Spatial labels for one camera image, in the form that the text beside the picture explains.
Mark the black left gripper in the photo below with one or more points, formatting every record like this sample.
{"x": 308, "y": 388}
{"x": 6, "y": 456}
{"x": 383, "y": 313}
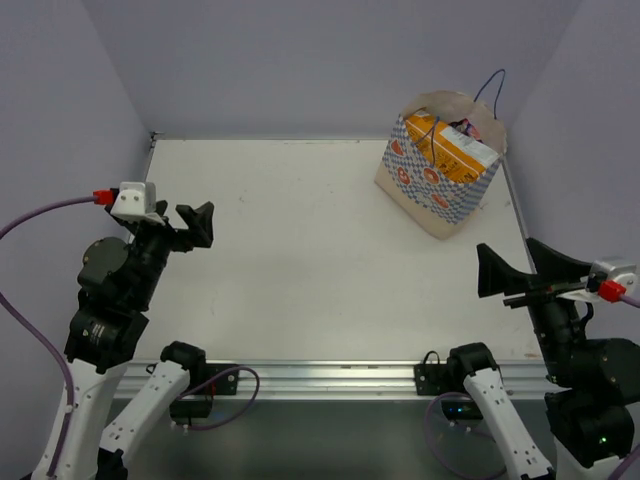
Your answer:
{"x": 170, "y": 232}

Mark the blue checkered paper bag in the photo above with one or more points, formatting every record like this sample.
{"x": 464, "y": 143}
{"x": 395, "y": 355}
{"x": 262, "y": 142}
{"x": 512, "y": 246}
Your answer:
{"x": 440, "y": 206}

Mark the purple candy bag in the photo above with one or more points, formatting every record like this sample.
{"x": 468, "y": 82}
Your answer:
{"x": 465, "y": 127}

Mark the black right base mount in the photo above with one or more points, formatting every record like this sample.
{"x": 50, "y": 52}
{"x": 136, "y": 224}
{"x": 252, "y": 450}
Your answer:
{"x": 432, "y": 378}

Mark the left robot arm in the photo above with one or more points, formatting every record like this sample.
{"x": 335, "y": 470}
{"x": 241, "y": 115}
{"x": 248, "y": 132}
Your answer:
{"x": 117, "y": 281}

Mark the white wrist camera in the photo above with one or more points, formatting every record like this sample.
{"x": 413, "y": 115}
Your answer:
{"x": 612, "y": 279}
{"x": 131, "y": 194}

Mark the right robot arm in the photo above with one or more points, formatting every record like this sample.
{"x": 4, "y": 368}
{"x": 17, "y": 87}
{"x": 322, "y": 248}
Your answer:
{"x": 588, "y": 415}

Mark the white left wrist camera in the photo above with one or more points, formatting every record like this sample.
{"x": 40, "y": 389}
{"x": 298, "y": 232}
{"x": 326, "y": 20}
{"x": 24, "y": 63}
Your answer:
{"x": 131, "y": 194}

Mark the orange potato chips bag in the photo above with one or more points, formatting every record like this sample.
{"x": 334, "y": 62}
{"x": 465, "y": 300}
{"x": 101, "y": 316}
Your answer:
{"x": 459, "y": 158}

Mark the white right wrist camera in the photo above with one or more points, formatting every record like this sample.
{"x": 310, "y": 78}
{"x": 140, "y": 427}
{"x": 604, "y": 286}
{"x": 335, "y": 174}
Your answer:
{"x": 612, "y": 279}

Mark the aluminium mounting rail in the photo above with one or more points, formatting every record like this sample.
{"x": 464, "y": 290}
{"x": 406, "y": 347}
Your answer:
{"x": 375, "y": 380}

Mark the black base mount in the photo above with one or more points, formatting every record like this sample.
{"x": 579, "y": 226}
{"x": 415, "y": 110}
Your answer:
{"x": 432, "y": 378}
{"x": 196, "y": 403}

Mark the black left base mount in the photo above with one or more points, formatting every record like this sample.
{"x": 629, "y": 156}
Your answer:
{"x": 196, "y": 403}

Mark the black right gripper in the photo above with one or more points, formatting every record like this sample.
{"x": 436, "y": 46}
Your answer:
{"x": 498, "y": 275}

